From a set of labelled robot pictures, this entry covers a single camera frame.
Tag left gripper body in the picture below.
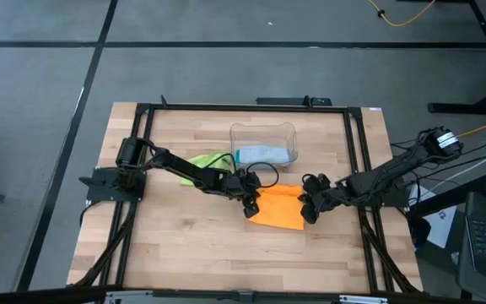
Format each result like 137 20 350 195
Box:
221 172 255 200

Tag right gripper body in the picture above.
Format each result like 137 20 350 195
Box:
310 185 345 208

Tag light grey waffle towel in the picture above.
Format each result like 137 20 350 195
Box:
238 145 291 166

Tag orange microfiber towel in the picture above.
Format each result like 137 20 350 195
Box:
248 183 306 231

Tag green microfiber towel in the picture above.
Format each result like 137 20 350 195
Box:
179 150 238 187

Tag clear plastic bin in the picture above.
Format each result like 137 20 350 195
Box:
229 121 300 170

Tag dark blue object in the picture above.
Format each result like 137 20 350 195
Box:
409 217 433 250

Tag black diagonal leg bar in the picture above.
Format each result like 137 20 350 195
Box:
407 176 486 219

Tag white paper sheet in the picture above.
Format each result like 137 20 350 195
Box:
407 184 458 250

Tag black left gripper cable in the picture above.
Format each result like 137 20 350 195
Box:
202 151 279 190

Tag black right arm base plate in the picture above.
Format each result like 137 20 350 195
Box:
350 181 411 208

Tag black aluminium table frame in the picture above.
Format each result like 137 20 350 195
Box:
67 100 424 296

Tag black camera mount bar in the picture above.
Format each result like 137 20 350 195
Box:
255 95 333 107

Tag silver metal bracket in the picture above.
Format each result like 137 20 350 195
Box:
337 294 390 304
104 290 154 304

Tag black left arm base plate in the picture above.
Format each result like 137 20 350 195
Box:
78 166 147 203

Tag black desk frame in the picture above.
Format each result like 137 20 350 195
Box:
427 0 486 116

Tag yellow extension cord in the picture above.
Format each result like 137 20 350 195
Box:
457 122 486 139

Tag yellow floor cable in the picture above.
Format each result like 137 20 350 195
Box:
367 0 437 28

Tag black front rail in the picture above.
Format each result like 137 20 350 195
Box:
0 285 486 304

